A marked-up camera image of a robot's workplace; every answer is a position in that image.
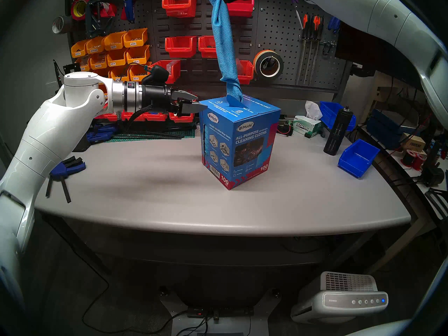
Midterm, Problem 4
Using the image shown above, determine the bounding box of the black bracket stand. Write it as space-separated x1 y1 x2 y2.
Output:
54 60 83 81

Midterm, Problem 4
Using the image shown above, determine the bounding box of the blue plastic bin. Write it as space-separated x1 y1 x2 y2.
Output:
338 139 381 179
319 101 357 132

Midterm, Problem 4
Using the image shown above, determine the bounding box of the small cardboard box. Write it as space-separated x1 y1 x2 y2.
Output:
400 132 426 153

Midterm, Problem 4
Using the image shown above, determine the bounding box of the blue microfiber shop towel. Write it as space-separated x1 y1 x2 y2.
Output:
209 0 244 103

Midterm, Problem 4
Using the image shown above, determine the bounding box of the black zip tie bundle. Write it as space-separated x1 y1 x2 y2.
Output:
112 132 184 140

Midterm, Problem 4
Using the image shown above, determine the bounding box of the dark table frame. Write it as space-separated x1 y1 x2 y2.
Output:
40 213 436 276

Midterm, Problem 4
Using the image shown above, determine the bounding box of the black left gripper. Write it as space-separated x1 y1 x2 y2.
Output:
141 83 208 117

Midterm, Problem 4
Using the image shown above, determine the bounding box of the black floor cable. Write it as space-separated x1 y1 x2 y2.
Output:
82 269 189 335

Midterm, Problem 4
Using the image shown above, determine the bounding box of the black power adapter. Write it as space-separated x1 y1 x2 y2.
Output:
420 162 445 188

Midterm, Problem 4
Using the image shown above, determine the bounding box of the Kimtech wipes box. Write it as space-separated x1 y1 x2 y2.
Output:
292 115 324 139

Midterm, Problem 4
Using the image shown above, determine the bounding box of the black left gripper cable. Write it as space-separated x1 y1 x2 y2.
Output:
121 104 155 129

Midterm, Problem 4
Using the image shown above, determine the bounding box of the white air purifier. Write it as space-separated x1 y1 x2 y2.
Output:
290 271 389 324

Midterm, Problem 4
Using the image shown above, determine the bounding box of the flat black pad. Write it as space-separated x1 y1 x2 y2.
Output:
72 136 92 153

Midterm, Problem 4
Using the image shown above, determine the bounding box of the red yellow tape roll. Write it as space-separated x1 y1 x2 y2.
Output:
71 0 91 20

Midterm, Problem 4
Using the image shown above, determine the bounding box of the grey duct tape roll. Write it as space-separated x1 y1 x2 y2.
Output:
52 15 73 35

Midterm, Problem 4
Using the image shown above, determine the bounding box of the orange black handled screwdriver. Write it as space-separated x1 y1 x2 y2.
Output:
301 13 311 84
311 15 323 77

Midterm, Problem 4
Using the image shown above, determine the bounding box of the blue black hand clamp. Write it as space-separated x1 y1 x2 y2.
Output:
45 156 86 203

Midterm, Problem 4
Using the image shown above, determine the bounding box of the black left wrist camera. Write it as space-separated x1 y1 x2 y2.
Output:
141 65 169 86

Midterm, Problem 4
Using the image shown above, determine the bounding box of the white tissue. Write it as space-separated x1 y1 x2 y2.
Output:
304 100 323 121

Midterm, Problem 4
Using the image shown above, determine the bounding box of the green cutting mat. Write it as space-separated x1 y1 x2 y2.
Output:
105 129 196 143

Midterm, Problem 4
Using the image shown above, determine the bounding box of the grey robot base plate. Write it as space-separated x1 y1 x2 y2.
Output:
159 286 282 336

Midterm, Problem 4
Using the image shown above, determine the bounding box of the black bar clamp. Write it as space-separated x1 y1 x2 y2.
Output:
85 0 116 37

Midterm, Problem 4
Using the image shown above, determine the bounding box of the black computer monitor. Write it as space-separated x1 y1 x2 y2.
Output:
335 22 420 81

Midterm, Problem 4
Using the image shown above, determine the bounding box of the blue cleaning cloth box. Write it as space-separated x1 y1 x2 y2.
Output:
198 94 281 191

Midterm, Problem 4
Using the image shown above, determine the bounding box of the dark blue box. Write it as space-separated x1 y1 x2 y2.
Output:
366 109 399 140

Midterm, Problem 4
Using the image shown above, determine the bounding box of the black spray can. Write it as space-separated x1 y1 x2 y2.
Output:
323 106 354 156

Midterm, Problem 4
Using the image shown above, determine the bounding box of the blue handled tool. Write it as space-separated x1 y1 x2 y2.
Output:
121 0 140 23

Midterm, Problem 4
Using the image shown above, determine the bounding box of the black power strip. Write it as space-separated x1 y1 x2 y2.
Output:
187 306 255 320

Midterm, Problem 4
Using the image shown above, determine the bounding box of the black orange tape roll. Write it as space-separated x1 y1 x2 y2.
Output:
253 51 285 78

